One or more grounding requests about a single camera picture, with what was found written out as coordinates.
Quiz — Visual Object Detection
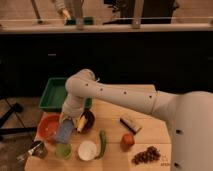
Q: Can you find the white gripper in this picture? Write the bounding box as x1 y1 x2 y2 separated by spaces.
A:
59 94 85 123

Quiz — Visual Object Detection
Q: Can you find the green chili pepper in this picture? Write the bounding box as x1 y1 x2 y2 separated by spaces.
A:
96 130 107 159

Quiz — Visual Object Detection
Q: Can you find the yellow banana piece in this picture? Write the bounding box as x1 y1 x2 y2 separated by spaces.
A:
77 116 88 132

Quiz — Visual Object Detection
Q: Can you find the black tripod leg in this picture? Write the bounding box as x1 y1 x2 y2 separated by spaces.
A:
0 103 37 137

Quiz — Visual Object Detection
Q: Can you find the green plastic cup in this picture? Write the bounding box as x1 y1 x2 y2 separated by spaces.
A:
55 143 72 159

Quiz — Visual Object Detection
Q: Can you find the red tomato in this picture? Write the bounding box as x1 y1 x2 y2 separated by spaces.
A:
121 133 135 147

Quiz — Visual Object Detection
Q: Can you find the dark grape bunch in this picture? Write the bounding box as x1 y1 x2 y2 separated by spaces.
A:
132 146 161 165

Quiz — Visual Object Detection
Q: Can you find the dark brown bowl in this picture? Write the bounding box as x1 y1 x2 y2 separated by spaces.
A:
75 110 95 134

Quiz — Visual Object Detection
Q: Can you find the orange plastic bowl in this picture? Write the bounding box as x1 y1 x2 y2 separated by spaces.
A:
38 114 59 143

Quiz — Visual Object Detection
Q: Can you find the metal measuring cup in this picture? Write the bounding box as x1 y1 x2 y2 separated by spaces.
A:
31 140 47 159

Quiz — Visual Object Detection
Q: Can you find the green plastic tray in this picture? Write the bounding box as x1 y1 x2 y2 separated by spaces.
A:
38 77 93 112

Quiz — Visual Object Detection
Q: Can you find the black brown eraser block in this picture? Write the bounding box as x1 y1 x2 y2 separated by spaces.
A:
120 115 142 134

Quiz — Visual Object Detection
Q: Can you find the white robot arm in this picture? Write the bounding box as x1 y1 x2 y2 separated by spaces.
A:
62 69 213 171

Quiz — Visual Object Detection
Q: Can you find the blue sponge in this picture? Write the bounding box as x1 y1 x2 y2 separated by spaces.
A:
55 120 74 144

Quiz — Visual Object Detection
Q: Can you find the silver fork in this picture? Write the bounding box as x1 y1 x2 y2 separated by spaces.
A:
16 148 40 162

